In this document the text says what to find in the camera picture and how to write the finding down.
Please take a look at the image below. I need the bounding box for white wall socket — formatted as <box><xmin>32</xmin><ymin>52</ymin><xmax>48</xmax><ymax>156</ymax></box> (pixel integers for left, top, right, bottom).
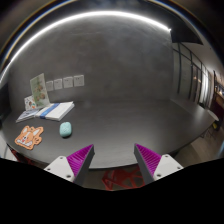
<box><xmin>46</xmin><ymin>81</ymin><xmax>54</xmax><ymax>92</ymax></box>
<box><xmin>63</xmin><ymin>77</ymin><xmax>73</xmax><ymax>88</ymax></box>
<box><xmin>54</xmin><ymin>79</ymin><xmax>63</xmax><ymax>90</ymax></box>
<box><xmin>74</xmin><ymin>75</ymin><xmax>84</xmax><ymax>87</ymax></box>

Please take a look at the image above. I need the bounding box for black framed glass partition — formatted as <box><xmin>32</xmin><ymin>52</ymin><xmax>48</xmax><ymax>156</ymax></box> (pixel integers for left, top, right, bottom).
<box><xmin>173</xmin><ymin>43</ymin><xmax>214</xmax><ymax>108</ymax></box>

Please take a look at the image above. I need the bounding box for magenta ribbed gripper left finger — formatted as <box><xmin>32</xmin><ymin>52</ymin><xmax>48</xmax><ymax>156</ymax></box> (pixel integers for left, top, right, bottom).
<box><xmin>45</xmin><ymin>144</ymin><xmax>95</xmax><ymax>186</ymax></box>

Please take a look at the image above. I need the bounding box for white book with blue stripe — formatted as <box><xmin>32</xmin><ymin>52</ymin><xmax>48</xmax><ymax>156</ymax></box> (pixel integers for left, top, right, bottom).
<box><xmin>36</xmin><ymin>102</ymin><xmax>74</xmax><ymax>121</ymax></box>

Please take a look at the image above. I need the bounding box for orange corgi mouse pad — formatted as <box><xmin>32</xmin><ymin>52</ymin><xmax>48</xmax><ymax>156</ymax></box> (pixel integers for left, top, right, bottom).
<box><xmin>14</xmin><ymin>126</ymin><xmax>44</xmax><ymax>150</ymax></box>

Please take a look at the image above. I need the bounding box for mint green computer mouse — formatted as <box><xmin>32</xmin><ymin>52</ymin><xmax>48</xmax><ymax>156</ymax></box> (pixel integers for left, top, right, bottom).
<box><xmin>59</xmin><ymin>122</ymin><xmax>72</xmax><ymax>137</ymax></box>

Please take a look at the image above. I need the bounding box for red metal chair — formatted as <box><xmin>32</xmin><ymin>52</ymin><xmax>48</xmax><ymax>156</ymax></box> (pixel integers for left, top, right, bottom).
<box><xmin>102</xmin><ymin>165</ymin><xmax>145</xmax><ymax>191</ymax></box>

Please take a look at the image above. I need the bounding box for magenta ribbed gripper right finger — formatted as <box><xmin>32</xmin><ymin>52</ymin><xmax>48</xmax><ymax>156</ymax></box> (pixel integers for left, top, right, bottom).
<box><xmin>134</xmin><ymin>144</ymin><xmax>183</xmax><ymax>185</ymax></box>

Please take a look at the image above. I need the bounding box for open magazine on table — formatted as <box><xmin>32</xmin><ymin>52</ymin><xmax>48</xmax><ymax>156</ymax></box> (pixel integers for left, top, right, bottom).
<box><xmin>16</xmin><ymin>109</ymin><xmax>39</xmax><ymax>123</ymax></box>

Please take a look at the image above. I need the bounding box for small white illustrated card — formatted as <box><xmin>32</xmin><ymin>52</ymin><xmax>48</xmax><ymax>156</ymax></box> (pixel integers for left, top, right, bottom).
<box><xmin>24</xmin><ymin>96</ymin><xmax>36</xmax><ymax>111</ymax></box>

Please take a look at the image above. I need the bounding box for curved white ceiling light strip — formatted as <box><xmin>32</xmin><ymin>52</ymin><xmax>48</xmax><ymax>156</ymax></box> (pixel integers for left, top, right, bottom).
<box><xmin>0</xmin><ymin>11</ymin><xmax>172</xmax><ymax>87</ymax></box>

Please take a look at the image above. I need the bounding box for green menu card upright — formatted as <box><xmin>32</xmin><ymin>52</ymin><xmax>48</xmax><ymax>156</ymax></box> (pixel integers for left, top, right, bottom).
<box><xmin>30</xmin><ymin>74</ymin><xmax>50</xmax><ymax>108</ymax></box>

